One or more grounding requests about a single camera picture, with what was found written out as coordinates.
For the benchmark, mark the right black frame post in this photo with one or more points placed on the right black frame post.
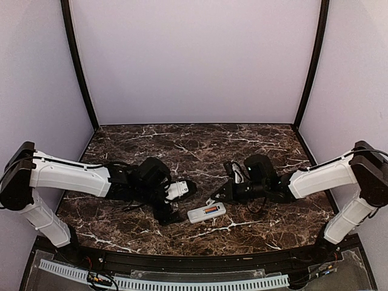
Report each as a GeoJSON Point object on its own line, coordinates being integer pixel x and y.
{"type": "Point", "coordinates": [313, 66]}

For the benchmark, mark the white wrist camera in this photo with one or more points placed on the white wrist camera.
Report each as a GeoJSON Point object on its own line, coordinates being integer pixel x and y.
{"type": "Point", "coordinates": [235, 171]}
{"type": "Point", "coordinates": [179, 191]}

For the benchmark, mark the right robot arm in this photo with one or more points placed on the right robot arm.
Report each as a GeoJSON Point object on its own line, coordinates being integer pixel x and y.
{"type": "Point", "coordinates": [362, 166]}

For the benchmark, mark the white remote control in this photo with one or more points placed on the white remote control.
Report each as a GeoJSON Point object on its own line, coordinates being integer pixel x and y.
{"type": "Point", "coordinates": [199, 215]}

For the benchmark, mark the black front rail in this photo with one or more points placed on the black front rail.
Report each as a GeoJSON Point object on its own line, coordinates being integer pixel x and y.
{"type": "Point", "coordinates": [292, 260]}

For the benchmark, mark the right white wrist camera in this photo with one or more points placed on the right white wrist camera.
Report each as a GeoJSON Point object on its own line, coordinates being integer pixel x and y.
{"type": "Point", "coordinates": [235, 171]}

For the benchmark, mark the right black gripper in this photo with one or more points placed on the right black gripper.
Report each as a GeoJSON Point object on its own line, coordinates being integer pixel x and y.
{"type": "Point", "coordinates": [228, 190]}

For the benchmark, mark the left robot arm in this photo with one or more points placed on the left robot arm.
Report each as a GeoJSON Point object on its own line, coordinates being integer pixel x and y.
{"type": "Point", "coordinates": [149, 183]}

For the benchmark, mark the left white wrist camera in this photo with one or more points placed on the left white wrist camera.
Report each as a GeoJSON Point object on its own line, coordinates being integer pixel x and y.
{"type": "Point", "coordinates": [179, 191]}

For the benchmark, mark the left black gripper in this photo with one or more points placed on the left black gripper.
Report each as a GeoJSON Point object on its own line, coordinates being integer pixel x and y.
{"type": "Point", "coordinates": [159, 215]}

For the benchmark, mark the left black frame post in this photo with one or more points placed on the left black frame post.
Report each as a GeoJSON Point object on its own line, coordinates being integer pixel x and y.
{"type": "Point", "coordinates": [76, 60]}

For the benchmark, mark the black frame post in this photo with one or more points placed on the black frame post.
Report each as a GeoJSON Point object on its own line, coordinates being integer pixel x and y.
{"type": "Point", "coordinates": [313, 66]}
{"type": "Point", "coordinates": [76, 60]}

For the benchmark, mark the white battery compartment cover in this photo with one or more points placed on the white battery compartment cover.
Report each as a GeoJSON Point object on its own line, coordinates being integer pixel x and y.
{"type": "Point", "coordinates": [210, 201]}

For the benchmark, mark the white slotted cable duct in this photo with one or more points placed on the white slotted cable duct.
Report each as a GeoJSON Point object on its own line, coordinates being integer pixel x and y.
{"type": "Point", "coordinates": [147, 280]}

